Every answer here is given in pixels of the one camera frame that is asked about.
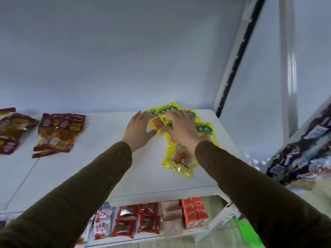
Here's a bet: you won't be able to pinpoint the person's right hand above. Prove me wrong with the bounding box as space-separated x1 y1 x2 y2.
161 109 205 153

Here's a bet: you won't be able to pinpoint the person's left hand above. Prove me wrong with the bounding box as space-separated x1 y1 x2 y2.
121 110 158 153

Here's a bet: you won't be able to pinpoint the yellow snack packet green label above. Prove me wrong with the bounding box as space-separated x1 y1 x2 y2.
194 122 220 148
155 101 180 128
181 109 202 124
162 134 200 179
144 108 166 135

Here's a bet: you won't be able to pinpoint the person's left forearm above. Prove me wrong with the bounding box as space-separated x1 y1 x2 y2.
0 141 133 248

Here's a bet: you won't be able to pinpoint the person's right forearm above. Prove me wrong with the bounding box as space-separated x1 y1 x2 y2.
194 140 331 248

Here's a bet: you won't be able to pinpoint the white metal shelf rack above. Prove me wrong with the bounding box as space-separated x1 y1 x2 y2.
0 108 250 248

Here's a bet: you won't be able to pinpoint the shiny dark red snack packet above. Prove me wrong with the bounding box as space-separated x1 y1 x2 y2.
140 202 159 216
111 219 137 239
138 215 161 235
116 204 142 220

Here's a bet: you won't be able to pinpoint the stack of pale pink packets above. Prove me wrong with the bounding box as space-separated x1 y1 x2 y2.
160 200 183 238

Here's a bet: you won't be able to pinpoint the stack of red cartons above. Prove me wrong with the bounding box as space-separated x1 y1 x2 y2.
181 197 209 230

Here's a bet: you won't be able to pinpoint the pile of dark red packets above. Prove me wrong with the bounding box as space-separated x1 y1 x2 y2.
32 113 86 159
0 107 40 155

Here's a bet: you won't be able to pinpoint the group of white bottle caps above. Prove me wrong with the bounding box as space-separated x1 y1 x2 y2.
244 153 268 171

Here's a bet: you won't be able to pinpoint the white shelf upright black slots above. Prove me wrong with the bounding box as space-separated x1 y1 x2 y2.
213 0 267 118

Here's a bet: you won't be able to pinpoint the red and white snack packet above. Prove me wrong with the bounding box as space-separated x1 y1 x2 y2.
94 207 114 241
77 214 97 246

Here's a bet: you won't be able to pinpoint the green plastic crate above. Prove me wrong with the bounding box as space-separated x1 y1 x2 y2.
235 216 266 248

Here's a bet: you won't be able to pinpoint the row of dark purple packets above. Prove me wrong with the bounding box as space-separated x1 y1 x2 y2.
266 103 331 191

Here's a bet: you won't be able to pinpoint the white upright post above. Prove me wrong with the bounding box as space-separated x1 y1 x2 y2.
278 0 298 145

